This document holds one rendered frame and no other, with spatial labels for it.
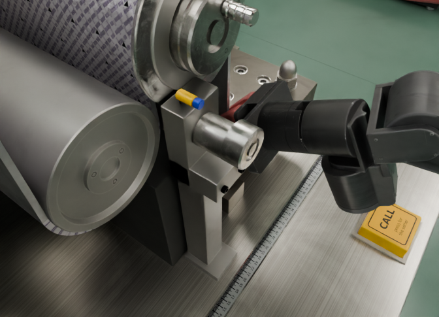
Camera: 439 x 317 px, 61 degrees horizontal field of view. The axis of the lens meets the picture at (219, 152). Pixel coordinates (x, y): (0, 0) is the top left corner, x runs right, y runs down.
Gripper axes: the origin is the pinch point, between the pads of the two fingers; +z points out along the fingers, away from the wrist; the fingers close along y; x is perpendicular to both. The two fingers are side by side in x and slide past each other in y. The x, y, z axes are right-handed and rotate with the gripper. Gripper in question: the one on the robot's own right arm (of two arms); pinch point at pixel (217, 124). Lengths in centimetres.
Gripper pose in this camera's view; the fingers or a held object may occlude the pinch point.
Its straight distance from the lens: 50.0
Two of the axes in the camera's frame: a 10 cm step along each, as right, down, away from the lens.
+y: 5.8, -6.2, 5.2
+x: -4.0, -7.8, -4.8
